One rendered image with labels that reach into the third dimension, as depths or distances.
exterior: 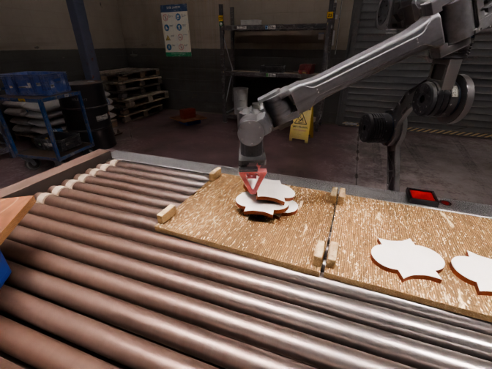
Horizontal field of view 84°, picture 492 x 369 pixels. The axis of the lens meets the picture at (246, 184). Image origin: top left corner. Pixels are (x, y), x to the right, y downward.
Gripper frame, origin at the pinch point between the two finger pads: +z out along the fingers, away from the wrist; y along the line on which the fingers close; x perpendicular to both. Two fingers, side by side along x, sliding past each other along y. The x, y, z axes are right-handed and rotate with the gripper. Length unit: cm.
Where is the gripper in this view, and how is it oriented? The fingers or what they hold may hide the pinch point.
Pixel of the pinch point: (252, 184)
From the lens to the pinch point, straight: 74.0
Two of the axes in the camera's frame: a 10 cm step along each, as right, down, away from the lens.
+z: 0.3, 8.9, 4.6
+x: 10.0, -0.3, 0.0
